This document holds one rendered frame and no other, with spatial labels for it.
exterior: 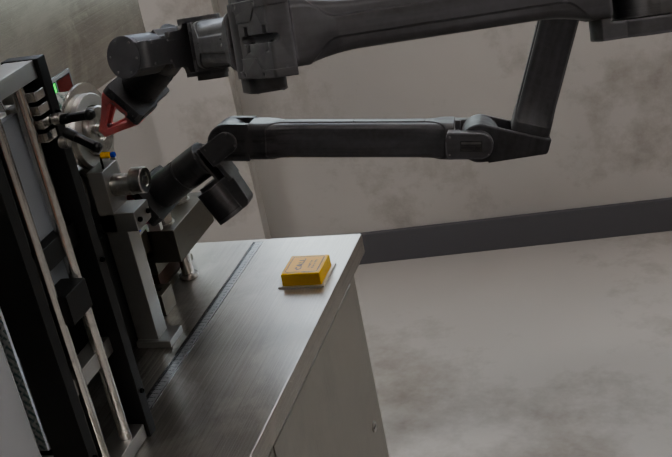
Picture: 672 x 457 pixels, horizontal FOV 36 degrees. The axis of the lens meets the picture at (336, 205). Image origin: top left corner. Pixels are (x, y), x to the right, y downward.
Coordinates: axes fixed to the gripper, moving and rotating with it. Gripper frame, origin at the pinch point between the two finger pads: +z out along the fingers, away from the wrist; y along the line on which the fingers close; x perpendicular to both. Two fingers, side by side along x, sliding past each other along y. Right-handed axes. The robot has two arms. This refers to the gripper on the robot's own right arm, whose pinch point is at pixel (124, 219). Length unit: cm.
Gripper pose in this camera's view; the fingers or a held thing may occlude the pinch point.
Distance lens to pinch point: 173.8
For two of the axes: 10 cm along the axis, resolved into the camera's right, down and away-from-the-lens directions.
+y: 2.4, -4.2, 8.7
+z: -7.4, 5.0, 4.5
